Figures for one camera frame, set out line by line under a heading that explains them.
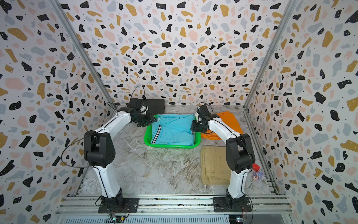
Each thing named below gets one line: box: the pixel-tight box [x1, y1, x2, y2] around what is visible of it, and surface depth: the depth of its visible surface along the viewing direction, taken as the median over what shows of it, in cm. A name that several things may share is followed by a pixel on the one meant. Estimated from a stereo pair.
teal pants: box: [150, 113, 195, 146], surface depth 100 cm
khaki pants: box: [200, 145, 231, 186], surface depth 87 cm
